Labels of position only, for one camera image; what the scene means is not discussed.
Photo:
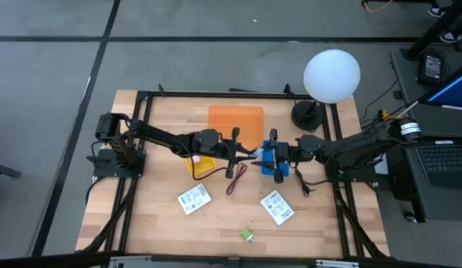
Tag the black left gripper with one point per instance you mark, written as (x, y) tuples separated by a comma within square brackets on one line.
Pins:
[(229, 149)]

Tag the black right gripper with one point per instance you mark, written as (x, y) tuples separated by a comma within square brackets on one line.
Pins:
[(285, 152)]

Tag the small silver usb adapter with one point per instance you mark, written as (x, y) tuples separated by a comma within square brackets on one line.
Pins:
[(258, 152)]

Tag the white card reader box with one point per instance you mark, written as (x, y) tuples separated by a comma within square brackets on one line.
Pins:
[(277, 207), (194, 199)]

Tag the green usb wall charger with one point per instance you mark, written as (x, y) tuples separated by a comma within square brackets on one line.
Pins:
[(246, 234)]

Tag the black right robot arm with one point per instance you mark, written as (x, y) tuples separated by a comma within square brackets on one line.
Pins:
[(350, 147)]

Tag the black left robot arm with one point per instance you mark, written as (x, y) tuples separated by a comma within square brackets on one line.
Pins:
[(160, 137)]

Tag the orange translucent plastic bin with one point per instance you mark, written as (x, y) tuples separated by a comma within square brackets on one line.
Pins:
[(231, 119)]

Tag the blue plastic basket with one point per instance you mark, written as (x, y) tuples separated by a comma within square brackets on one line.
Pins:
[(268, 172)]

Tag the yellow plastic basket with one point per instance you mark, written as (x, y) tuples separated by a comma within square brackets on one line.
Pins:
[(206, 165)]

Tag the black round lamp base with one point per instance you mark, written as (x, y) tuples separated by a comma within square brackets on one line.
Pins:
[(303, 119)]

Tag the white globe lamp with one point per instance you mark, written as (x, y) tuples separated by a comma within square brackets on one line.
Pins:
[(331, 76)]

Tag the white paper sheet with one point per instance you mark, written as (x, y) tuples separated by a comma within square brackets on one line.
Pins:
[(382, 169)]

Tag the black desk caster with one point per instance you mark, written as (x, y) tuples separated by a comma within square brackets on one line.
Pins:
[(410, 216)]

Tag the black laptop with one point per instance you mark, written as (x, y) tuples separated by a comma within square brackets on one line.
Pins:
[(447, 164)]

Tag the black power adapter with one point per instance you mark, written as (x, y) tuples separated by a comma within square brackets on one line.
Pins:
[(432, 67)]

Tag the black computer monitor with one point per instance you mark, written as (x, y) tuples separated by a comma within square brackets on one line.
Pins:
[(454, 93)]

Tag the black diagonal stand leg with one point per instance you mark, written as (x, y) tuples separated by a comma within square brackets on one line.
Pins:
[(432, 33)]

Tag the person's shoe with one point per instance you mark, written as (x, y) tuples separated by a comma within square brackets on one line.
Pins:
[(436, 12), (452, 37)]

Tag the long black crossbar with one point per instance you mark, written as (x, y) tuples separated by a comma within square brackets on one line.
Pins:
[(48, 260)]

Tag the dark grey floor object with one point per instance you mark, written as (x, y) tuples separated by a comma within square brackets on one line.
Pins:
[(3, 169)]

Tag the black aluminium table frame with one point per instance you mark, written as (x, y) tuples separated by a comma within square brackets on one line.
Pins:
[(234, 95)]

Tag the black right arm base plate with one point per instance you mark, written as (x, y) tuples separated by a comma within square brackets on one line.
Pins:
[(355, 175)]

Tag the silver metal bracket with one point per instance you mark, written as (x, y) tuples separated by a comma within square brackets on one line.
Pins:
[(130, 261), (337, 264)]

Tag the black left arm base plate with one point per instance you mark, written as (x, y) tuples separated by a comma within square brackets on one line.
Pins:
[(115, 169)]

